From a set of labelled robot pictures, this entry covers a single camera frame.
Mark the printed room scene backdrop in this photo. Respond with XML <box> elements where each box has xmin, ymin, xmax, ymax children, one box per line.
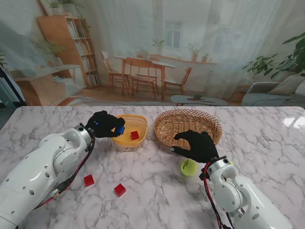
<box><xmin>0</xmin><ymin>0</ymin><xmax>305</xmax><ymax>107</ymax></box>

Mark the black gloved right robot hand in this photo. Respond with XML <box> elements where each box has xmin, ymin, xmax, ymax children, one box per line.
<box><xmin>170</xmin><ymin>130</ymin><xmax>220</xmax><ymax>165</ymax></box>

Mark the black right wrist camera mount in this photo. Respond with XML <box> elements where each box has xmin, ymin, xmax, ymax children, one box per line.
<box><xmin>199</xmin><ymin>164</ymin><xmax>208</xmax><ymax>181</ymax></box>

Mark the red black arm cable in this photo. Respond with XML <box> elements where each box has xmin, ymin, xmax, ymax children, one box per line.
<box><xmin>30</xmin><ymin>133</ymin><xmax>96</xmax><ymax>210</ymax></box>
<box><xmin>201</xmin><ymin>164</ymin><xmax>239</xmax><ymax>229</ymax></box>

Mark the red black right arm cable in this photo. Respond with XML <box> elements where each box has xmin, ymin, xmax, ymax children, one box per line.
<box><xmin>201</xmin><ymin>164</ymin><xmax>239</xmax><ymax>229</ymax></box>

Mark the black backdrop stand pole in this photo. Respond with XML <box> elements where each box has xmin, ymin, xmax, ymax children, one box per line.
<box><xmin>0</xmin><ymin>64</ymin><xmax>26</xmax><ymax>105</ymax></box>

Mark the yellow perforated plastic basket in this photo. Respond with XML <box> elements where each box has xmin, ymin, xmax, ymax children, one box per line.
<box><xmin>110</xmin><ymin>114</ymin><xmax>150</xmax><ymax>147</ymax></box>

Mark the round woven wicker basket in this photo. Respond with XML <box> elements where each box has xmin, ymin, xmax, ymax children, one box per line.
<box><xmin>153</xmin><ymin>109</ymin><xmax>223</xmax><ymax>150</ymax></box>

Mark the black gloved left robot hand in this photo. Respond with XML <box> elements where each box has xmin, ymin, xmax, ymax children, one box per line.
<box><xmin>85</xmin><ymin>110</ymin><xmax>126</xmax><ymax>139</ymax></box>

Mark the red black left arm cable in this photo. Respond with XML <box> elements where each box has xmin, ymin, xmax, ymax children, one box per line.
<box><xmin>30</xmin><ymin>133</ymin><xmax>96</xmax><ymax>210</ymax></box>

